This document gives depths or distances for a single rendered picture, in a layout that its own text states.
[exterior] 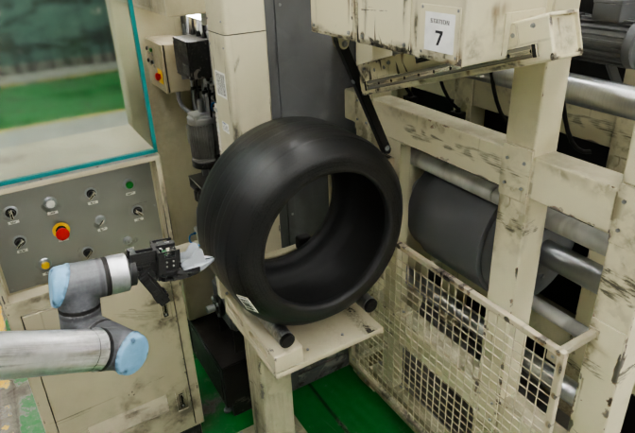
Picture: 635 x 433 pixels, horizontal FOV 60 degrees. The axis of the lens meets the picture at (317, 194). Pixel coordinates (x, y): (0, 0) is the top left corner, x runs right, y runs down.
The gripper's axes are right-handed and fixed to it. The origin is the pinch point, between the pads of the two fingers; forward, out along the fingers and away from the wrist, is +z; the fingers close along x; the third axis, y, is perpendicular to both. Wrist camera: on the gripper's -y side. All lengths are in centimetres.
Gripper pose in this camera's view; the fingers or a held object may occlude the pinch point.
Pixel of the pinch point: (209, 262)
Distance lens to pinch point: 144.9
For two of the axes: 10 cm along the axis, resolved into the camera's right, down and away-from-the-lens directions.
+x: -5.2, -3.5, 7.8
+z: 8.5, -1.4, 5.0
